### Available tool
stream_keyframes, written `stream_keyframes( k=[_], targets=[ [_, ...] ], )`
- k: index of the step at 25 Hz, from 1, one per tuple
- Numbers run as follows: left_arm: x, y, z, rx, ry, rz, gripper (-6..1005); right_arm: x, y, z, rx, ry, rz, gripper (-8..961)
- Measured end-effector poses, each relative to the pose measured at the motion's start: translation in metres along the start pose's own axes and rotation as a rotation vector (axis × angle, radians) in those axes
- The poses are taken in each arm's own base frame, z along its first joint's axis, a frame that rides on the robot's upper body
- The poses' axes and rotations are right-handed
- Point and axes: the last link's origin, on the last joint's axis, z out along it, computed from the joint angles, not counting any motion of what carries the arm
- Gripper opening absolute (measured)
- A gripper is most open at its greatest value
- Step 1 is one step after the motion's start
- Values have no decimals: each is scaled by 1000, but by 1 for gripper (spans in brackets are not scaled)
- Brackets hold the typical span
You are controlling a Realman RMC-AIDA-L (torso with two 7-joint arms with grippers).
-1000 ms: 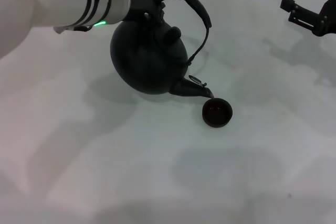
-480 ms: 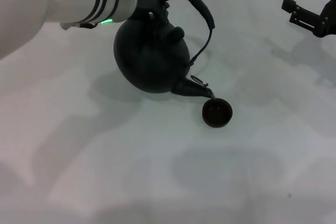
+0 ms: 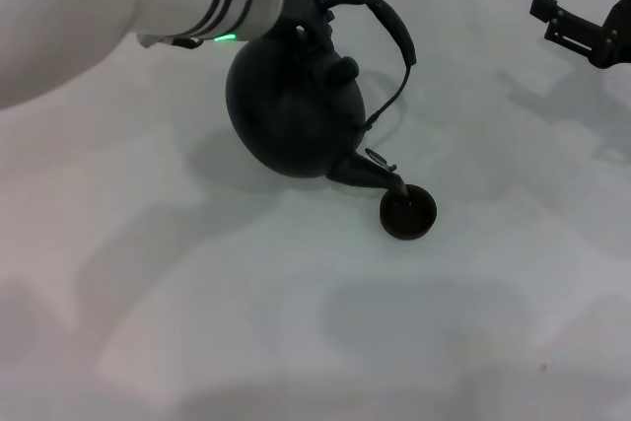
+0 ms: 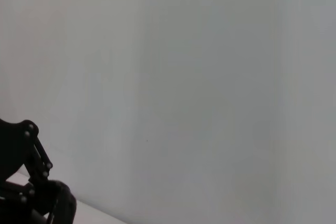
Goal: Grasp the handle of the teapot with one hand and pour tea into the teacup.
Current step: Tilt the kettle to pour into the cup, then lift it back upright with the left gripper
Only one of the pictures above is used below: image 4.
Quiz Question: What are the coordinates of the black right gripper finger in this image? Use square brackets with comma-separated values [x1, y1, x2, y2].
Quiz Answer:
[23, 126, 58, 191]
[0, 180, 78, 224]

